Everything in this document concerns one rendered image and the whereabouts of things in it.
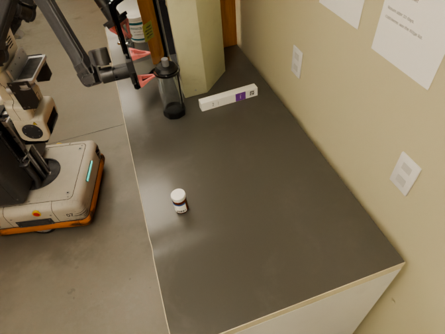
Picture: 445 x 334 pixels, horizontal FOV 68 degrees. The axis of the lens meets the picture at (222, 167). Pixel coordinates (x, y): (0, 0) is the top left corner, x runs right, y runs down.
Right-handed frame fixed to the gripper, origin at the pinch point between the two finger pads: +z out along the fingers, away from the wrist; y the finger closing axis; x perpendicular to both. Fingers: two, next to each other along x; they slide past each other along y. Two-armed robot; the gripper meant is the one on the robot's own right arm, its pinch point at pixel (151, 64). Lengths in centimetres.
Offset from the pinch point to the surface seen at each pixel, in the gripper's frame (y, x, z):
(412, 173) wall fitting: -2, -82, 55
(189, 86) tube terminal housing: -20.0, 9.2, 14.7
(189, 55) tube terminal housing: -5.2, 9.1, 17.3
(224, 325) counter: -27, -93, -3
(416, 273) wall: -31, -97, 56
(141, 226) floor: -120, 13, -33
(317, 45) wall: 9, -29, 55
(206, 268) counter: -27, -76, -3
